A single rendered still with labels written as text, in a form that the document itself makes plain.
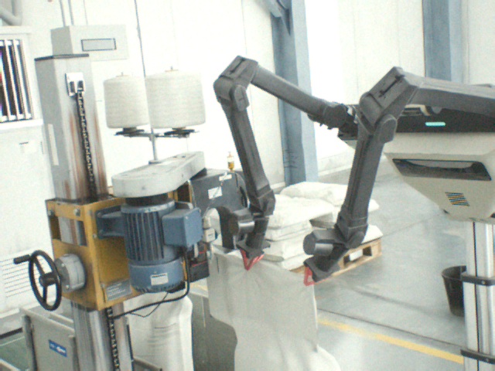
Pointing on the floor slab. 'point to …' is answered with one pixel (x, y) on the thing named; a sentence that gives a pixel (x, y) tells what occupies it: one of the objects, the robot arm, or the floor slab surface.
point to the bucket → (454, 288)
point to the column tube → (79, 196)
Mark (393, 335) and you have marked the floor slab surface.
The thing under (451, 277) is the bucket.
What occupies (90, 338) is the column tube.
